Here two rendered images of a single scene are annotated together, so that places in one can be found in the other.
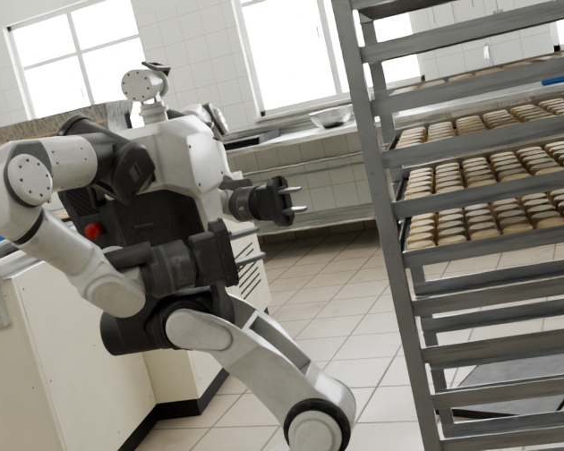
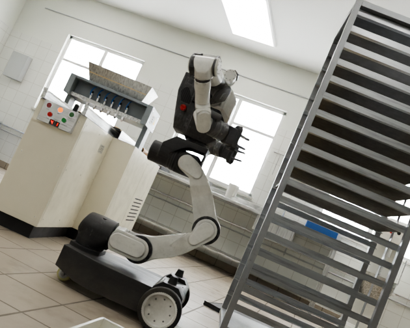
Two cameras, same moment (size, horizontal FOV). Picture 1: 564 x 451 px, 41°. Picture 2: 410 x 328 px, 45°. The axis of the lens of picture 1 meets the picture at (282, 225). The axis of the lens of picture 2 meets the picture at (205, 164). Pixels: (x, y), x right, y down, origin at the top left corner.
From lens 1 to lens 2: 1.27 m
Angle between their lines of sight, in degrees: 18
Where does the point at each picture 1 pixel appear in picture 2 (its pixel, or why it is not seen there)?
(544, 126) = (355, 166)
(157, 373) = (83, 213)
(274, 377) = (204, 201)
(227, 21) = not seen: hidden behind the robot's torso
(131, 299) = (206, 126)
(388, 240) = (289, 169)
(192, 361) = not seen: hidden behind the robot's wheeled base
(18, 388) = (51, 163)
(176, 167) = (228, 107)
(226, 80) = (159, 133)
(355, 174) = (189, 217)
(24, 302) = (83, 130)
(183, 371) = not seen: hidden behind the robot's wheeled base
